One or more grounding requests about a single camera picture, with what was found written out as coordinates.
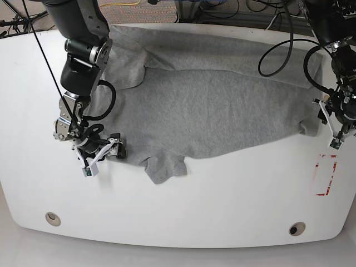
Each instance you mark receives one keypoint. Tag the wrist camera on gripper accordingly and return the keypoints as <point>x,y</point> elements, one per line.
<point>336,143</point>
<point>90,170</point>

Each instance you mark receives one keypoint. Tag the right table cable grommet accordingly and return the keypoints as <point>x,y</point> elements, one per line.
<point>297,229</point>

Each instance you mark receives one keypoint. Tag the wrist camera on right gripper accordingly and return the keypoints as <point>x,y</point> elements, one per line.
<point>90,170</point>

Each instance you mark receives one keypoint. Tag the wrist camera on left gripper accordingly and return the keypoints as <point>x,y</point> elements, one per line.
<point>336,143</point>

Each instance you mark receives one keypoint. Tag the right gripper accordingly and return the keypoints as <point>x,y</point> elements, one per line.
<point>112,147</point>

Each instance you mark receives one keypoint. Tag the grey T-shirt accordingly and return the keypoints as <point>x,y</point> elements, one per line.
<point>191,95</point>

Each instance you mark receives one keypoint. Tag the black tripod legs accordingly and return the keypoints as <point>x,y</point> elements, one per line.
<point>19,24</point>

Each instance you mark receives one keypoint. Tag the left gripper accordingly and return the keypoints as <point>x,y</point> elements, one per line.
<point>325,117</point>

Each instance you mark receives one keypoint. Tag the table cable grommet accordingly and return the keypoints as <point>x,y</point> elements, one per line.
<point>53,219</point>
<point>297,229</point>

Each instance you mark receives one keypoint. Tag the left table cable grommet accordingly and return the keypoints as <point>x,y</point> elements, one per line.
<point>53,219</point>

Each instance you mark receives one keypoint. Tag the red tape rectangle marking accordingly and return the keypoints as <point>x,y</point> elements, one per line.
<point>323,174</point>

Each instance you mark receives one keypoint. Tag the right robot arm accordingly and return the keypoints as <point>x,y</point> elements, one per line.
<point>88,46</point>

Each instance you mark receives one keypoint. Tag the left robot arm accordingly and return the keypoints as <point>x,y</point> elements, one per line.
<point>333,23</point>

